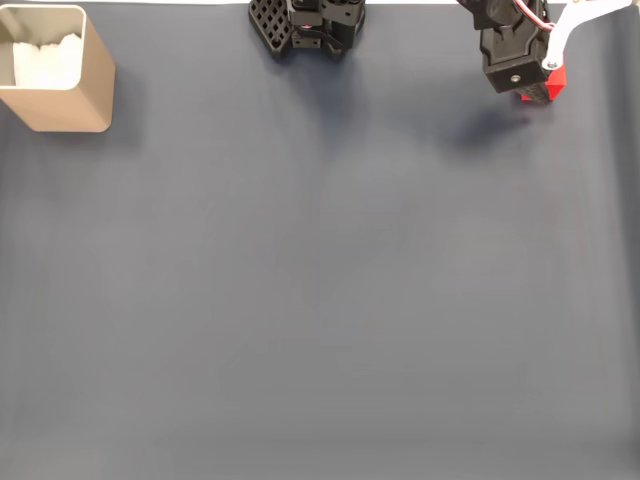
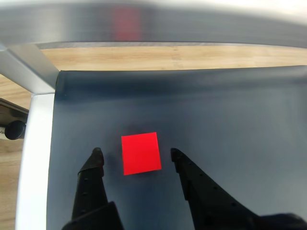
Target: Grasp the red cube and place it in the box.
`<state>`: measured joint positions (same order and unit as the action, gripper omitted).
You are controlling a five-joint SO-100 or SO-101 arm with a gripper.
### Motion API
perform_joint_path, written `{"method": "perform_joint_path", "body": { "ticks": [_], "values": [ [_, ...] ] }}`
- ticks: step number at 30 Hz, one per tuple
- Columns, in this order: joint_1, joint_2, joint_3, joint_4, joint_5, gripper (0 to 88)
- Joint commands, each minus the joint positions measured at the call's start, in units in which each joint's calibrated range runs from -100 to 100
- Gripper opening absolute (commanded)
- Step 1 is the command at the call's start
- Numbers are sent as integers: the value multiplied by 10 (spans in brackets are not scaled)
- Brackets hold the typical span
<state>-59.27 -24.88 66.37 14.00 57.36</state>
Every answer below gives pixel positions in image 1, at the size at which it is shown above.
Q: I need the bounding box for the red cube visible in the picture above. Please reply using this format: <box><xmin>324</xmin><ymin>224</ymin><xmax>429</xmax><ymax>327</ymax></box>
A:
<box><xmin>519</xmin><ymin>62</ymin><xmax>569</xmax><ymax>104</ymax></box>

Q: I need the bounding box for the beige rounded box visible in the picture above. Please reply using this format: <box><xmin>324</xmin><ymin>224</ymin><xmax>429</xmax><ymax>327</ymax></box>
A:
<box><xmin>0</xmin><ymin>4</ymin><xmax>117</xmax><ymax>134</ymax></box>

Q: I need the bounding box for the grey-blue table mat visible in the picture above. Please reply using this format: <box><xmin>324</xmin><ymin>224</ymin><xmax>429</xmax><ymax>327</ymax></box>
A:
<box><xmin>0</xmin><ymin>2</ymin><xmax>640</xmax><ymax>480</ymax></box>

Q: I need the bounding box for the white tissue paper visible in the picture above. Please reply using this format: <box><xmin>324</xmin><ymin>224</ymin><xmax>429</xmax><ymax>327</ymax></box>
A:
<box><xmin>12</xmin><ymin>32</ymin><xmax>84</xmax><ymax>91</ymax></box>

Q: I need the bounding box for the white and red cable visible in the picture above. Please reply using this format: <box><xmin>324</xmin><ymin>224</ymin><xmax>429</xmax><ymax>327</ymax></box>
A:
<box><xmin>514</xmin><ymin>0</ymin><xmax>557</xmax><ymax>32</ymax></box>

